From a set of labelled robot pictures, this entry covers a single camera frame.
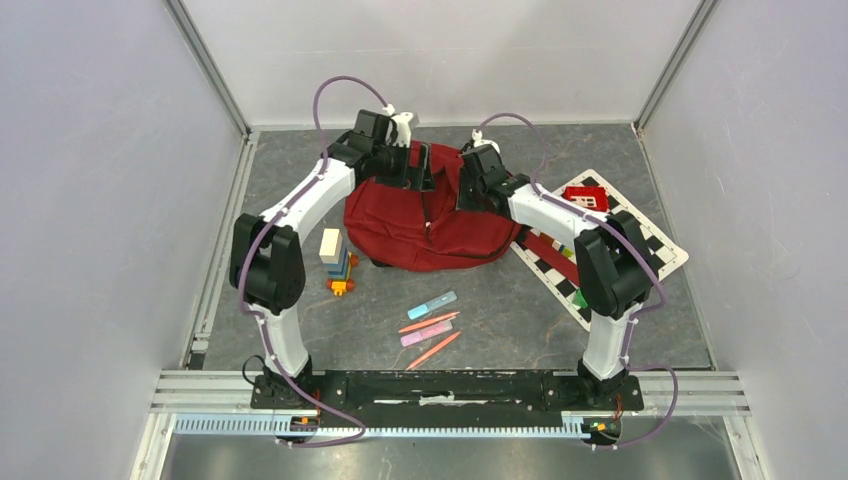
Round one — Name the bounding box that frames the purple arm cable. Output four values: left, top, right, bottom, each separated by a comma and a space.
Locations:
473, 112, 680, 450
238, 75, 397, 449

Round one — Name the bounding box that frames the colourful block tower toy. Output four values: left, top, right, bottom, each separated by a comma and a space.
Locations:
319, 228, 359, 297

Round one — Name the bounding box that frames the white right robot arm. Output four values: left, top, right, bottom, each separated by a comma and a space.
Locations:
457, 140, 661, 408

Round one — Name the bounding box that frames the red student backpack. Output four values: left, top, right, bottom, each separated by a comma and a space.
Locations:
343, 144, 530, 272

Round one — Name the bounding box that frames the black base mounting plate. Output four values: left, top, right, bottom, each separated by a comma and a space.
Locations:
250, 370, 645, 430

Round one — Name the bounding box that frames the orange pen lower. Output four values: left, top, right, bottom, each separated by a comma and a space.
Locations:
406, 331, 462, 371

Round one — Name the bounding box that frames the pink highlighter pen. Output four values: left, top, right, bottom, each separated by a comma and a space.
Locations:
400, 320, 453, 348

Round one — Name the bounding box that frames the orange pen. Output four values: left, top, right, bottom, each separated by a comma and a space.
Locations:
398, 311, 460, 334
406, 331, 462, 371

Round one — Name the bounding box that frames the blue highlighter pen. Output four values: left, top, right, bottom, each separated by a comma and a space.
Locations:
407, 291, 457, 320

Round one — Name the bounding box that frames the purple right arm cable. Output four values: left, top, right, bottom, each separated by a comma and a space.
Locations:
473, 112, 680, 450

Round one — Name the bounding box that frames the colourful block pile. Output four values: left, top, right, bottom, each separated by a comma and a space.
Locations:
538, 233, 574, 258

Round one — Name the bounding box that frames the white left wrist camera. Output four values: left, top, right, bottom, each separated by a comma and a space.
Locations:
382, 104, 419, 148

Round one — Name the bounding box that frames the black white chessboard mat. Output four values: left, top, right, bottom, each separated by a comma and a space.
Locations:
511, 169, 689, 331

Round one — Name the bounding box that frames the red toy brick house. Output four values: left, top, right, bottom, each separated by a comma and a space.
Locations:
562, 185, 609, 213

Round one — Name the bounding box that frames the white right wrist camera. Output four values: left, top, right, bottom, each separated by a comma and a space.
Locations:
470, 129, 500, 154

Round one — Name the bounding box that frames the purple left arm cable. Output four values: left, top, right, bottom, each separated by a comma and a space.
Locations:
238, 75, 397, 449

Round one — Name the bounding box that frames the aluminium frame rail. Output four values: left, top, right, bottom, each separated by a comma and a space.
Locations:
131, 370, 767, 479

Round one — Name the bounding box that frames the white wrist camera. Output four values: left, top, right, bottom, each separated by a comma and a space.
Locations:
382, 104, 419, 148
470, 129, 500, 154

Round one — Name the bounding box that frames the green cube block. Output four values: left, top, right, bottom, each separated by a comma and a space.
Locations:
572, 289, 588, 310

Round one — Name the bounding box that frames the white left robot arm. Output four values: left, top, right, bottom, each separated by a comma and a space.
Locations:
230, 109, 435, 408

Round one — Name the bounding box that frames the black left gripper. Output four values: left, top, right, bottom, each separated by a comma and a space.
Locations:
372, 139, 435, 193

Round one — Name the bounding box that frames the orange pen upper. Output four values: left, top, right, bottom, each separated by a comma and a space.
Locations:
398, 311, 460, 334

